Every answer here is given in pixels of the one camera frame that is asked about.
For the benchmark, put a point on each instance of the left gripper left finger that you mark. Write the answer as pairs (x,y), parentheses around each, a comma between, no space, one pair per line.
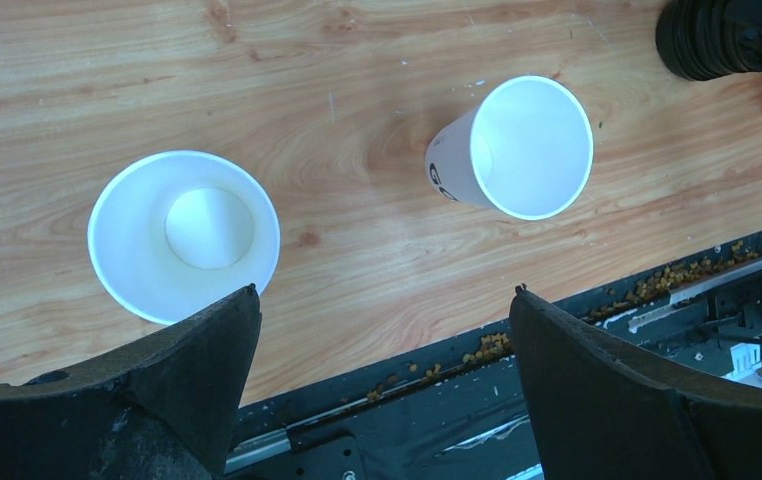
(161,407)

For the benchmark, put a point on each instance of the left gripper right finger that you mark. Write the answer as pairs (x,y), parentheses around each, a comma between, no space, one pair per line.
(603,408)

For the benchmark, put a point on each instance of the green paper cup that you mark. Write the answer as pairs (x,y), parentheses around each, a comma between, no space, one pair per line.
(176,231)

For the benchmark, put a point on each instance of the white paper cup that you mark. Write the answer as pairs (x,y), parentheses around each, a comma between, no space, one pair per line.
(526,150)

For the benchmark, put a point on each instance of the stack of black lids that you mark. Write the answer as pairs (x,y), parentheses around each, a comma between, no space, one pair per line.
(706,40)

